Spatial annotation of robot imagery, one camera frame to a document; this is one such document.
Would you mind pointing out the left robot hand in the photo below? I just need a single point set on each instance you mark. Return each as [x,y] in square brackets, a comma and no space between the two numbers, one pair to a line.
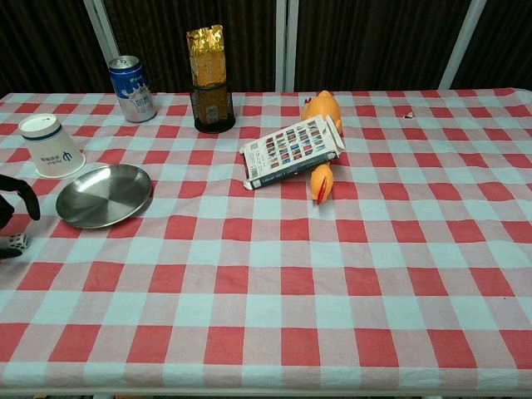
[29,199]

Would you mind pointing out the white die with black dots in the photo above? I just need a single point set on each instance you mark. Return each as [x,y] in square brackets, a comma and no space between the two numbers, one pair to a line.
[21,242]

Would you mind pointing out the white paper cup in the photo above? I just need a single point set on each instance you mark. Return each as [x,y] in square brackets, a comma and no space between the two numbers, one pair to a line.
[52,149]

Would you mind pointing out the round silver metal plate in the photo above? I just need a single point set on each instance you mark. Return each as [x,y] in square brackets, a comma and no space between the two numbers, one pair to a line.
[104,195]

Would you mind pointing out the blue and white drink can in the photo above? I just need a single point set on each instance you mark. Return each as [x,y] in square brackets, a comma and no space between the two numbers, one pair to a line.
[133,89]

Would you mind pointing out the black mesh pen holder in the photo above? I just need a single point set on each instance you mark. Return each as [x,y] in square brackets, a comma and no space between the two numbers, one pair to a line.
[213,122]

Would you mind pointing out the gold foil packet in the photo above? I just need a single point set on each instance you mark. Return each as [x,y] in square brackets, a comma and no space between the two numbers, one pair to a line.
[206,58]

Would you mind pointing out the white printed cardboard box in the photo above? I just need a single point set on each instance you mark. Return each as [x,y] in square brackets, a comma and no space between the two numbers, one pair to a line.
[291,149]

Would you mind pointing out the red white checked tablecloth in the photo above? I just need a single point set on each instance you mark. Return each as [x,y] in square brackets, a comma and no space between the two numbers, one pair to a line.
[291,270]

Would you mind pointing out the orange rubber chicken toy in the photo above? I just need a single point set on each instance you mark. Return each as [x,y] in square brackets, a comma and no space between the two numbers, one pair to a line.
[322,108]

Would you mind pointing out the small paper scrap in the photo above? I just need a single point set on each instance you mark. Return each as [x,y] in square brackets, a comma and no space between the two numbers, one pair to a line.
[407,115]

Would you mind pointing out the grey partition post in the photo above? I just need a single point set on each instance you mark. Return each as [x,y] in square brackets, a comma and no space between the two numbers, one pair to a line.
[99,25]
[287,41]
[463,41]

